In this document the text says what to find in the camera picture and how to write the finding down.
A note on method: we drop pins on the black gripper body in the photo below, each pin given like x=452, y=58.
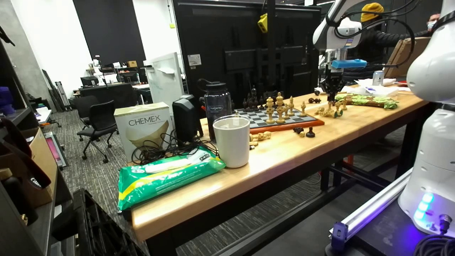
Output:
x=331, y=83

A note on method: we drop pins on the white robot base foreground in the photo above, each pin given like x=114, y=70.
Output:
x=429, y=194

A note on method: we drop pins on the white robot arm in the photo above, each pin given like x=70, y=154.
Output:
x=333, y=37

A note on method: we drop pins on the wooden framed chess board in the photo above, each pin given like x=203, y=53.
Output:
x=262, y=122

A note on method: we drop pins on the green snack bag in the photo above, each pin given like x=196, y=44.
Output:
x=368, y=100

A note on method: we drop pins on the dark pawn on table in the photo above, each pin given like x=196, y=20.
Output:
x=310, y=132

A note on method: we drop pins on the white plastic cup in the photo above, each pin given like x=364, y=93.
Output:
x=232, y=140

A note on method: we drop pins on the dark water bottle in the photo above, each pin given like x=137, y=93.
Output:
x=218, y=103

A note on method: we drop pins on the Chemex filter box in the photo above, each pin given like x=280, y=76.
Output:
x=148, y=124

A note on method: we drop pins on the green wipes package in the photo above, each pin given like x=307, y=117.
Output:
x=142, y=182

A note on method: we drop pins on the black office chair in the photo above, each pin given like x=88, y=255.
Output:
x=101, y=122

